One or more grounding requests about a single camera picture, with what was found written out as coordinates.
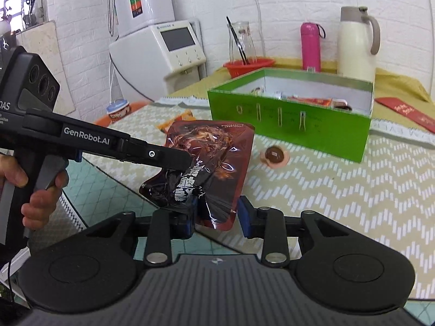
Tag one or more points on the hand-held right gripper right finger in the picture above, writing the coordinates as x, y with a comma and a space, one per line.
243, 217

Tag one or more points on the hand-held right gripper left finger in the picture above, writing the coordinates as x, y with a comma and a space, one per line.
189, 225

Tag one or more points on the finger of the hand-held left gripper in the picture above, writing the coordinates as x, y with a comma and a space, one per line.
159, 156

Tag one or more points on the dark red snack packet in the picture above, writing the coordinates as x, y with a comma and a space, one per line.
210, 149

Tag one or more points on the green cardboard box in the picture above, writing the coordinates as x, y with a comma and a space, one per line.
323, 132

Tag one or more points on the person's left hand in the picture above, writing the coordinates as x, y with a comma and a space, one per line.
40, 210

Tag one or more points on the orange snack packet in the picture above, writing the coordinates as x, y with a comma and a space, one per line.
176, 120

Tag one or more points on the marble slab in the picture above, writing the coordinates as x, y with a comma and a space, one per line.
44, 68

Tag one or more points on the blue lidded plastic jar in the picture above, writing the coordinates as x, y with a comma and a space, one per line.
118, 110

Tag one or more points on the teal grid mat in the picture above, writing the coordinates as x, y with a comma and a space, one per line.
102, 190

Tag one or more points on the round chocolate candy packet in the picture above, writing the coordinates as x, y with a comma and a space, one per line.
274, 154

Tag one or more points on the white water dispenser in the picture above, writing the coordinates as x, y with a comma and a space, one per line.
149, 64

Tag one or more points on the window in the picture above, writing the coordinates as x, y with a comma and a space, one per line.
17, 3

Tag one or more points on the red plastic basket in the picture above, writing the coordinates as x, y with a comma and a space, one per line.
251, 67

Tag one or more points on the black straw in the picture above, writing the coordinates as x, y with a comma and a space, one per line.
238, 42

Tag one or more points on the glass carafe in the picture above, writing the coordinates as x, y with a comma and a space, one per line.
246, 40

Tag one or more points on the pink thermos bottle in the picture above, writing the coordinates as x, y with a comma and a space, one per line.
311, 47

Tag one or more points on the red envelope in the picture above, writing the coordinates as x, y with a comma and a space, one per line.
407, 110

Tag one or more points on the yellow tablecloth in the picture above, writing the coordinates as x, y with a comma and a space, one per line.
394, 88

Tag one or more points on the cream thermal jug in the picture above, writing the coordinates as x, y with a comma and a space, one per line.
355, 51

